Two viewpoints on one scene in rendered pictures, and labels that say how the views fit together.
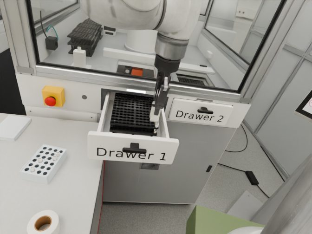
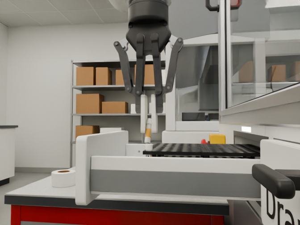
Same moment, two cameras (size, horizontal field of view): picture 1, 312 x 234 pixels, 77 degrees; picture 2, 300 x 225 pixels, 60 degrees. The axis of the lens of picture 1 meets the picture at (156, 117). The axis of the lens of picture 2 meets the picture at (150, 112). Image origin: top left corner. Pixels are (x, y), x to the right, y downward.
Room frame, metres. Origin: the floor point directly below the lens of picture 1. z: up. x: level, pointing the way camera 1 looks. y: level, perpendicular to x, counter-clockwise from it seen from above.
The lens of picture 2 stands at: (0.74, -0.44, 0.95)
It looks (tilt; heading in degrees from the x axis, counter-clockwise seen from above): 2 degrees up; 111
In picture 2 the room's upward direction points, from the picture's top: straight up
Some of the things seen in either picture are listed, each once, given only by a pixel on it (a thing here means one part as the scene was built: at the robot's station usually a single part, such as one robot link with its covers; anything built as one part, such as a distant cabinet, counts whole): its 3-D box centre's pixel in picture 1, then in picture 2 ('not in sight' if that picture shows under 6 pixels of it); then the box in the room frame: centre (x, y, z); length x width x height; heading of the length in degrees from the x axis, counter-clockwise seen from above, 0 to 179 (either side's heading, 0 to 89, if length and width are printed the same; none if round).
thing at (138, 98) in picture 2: (157, 110); (134, 99); (0.54, 0.00, 0.99); 0.03 x 0.01 x 0.05; 12
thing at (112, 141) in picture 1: (133, 148); (108, 158); (0.46, 0.05, 0.87); 0.29 x 0.02 x 0.11; 102
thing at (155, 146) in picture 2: (134, 124); (154, 147); (0.56, 0.07, 0.90); 0.18 x 0.02 x 0.01; 102
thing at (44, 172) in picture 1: (45, 163); not in sight; (0.40, 0.32, 0.78); 0.12 x 0.08 x 0.04; 1
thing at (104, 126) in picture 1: (133, 114); (209, 165); (0.67, 0.09, 0.86); 0.40 x 0.26 x 0.06; 12
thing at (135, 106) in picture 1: (133, 114); (204, 163); (0.66, 0.09, 0.87); 0.22 x 0.18 x 0.06; 12
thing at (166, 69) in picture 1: (165, 70); (148, 29); (0.57, 0.01, 1.12); 0.08 x 0.07 x 0.09; 12
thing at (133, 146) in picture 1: (134, 147); not in sight; (0.44, 0.04, 0.91); 0.07 x 0.04 x 0.01; 102
